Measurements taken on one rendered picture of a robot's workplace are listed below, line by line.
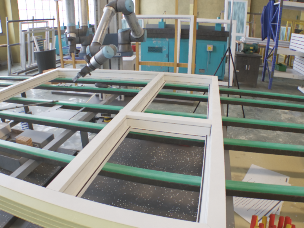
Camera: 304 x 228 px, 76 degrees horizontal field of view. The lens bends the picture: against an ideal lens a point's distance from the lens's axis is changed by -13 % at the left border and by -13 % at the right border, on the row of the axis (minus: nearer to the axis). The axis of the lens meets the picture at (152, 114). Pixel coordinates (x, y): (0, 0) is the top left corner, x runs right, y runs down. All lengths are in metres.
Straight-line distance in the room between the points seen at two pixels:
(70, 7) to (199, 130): 2.14
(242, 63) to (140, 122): 4.31
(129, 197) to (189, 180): 0.41
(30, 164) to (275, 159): 1.24
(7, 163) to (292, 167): 1.58
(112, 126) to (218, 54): 4.58
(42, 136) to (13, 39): 9.11
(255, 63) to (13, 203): 5.00
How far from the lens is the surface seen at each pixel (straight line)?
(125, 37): 2.61
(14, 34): 10.37
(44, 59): 5.92
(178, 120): 0.94
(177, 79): 1.77
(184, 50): 5.32
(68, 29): 2.36
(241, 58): 5.12
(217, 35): 5.22
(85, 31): 2.46
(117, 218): 0.52
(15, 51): 10.44
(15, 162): 1.32
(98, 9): 2.90
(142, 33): 2.53
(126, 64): 3.01
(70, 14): 2.71
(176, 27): 3.93
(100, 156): 0.80
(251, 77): 5.23
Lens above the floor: 1.33
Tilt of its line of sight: 23 degrees down
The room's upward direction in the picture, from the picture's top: straight up
